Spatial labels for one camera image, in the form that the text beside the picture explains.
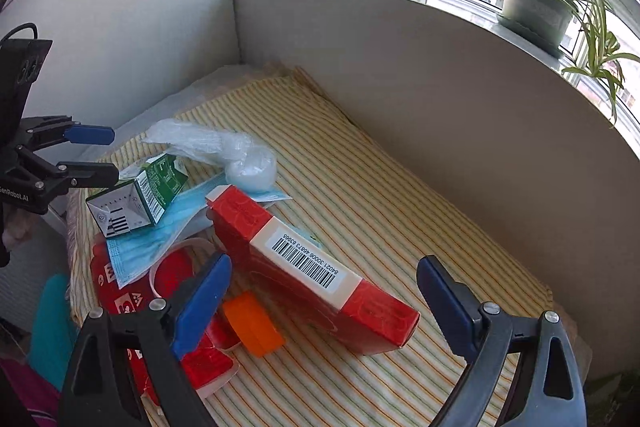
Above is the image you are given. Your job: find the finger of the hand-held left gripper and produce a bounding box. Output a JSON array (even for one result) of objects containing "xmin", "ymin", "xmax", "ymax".
[
  {"xmin": 15, "ymin": 116, "xmax": 116, "ymax": 154},
  {"xmin": 16, "ymin": 146, "xmax": 120, "ymax": 194}
]

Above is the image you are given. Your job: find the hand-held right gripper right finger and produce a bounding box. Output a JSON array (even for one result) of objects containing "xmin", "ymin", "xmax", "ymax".
[{"xmin": 416, "ymin": 255, "xmax": 587, "ymax": 427}]

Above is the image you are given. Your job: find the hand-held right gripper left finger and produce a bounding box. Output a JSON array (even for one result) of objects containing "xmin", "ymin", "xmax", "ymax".
[{"xmin": 59, "ymin": 252, "xmax": 233, "ymax": 427}]

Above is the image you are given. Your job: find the orange plastic lid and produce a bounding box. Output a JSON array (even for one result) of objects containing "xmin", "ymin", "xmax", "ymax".
[{"xmin": 222, "ymin": 291, "xmax": 286, "ymax": 358}]

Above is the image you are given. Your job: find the green milk carton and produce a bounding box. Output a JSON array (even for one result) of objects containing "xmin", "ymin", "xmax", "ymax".
[{"xmin": 86, "ymin": 153, "xmax": 190, "ymax": 239}]

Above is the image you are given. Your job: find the red box with barcode label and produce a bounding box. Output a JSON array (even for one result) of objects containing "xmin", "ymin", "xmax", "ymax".
[{"xmin": 205, "ymin": 184, "xmax": 421, "ymax": 356}]

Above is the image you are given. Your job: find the blue face mask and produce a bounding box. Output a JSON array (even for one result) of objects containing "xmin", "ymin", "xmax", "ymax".
[{"xmin": 106, "ymin": 172, "xmax": 294, "ymax": 286}]

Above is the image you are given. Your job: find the red box with white print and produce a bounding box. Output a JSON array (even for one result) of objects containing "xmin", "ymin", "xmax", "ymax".
[{"xmin": 91, "ymin": 237, "xmax": 241, "ymax": 401}]

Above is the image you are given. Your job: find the clear plastic bag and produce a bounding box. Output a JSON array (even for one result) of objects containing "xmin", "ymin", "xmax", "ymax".
[{"xmin": 141, "ymin": 118, "xmax": 279, "ymax": 194}]

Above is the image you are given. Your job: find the pink fringed blanket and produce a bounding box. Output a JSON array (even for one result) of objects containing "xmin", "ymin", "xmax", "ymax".
[{"xmin": 65, "ymin": 63, "xmax": 596, "ymax": 383}]

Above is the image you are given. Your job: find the white ribbed panel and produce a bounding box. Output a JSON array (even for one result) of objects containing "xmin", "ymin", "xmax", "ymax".
[{"xmin": 0, "ymin": 212, "xmax": 71, "ymax": 339}]

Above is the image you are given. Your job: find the teal plastic chair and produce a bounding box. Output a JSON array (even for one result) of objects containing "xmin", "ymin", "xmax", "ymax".
[{"xmin": 27, "ymin": 273, "xmax": 79, "ymax": 391}]

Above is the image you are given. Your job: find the person's pink jacket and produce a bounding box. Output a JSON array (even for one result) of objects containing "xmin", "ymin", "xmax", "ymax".
[{"xmin": 0, "ymin": 353, "xmax": 62, "ymax": 427}]

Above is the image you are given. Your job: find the potted spider plant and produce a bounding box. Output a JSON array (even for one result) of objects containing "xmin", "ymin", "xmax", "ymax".
[{"xmin": 452, "ymin": 0, "xmax": 640, "ymax": 126}]

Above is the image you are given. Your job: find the black cable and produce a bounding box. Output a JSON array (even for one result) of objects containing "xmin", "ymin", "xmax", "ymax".
[{"xmin": 0, "ymin": 22, "xmax": 40, "ymax": 42}]

